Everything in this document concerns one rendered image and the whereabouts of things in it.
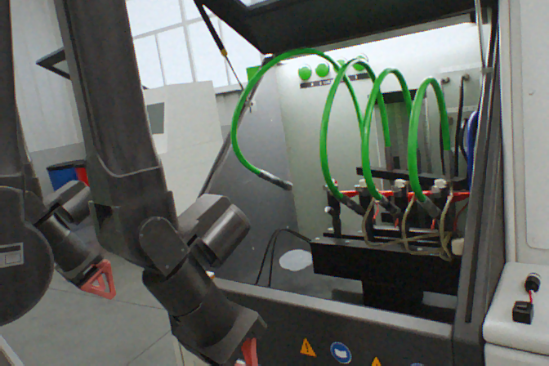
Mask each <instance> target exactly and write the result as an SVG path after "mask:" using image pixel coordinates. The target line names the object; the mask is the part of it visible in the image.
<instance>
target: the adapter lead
mask: <svg viewBox="0 0 549 366"><path fill-rule="evenodd" d="M541 282H542V279H541V277H540V275H539V274H536V273H529V274H528V275H527V277H526V280H525V283H524V287H525V291H526V292H527V293H528V294H529V299H530V302H528V301H516V302H515V304H514V306H513V309H512V311H511V313H512V320H513V322H517V323H521V324H528V325H530V324H531V323H532V320H533V315H534V309H533V307H534V306H535V305H536V303H537V300H536V297H535V294H534V293H535V292H537V291H538V290H539V287H540V285H541ZM531 294H533V299H534V302H533V299H532V296H531ZM532 302H533V303H532Z"/></svg>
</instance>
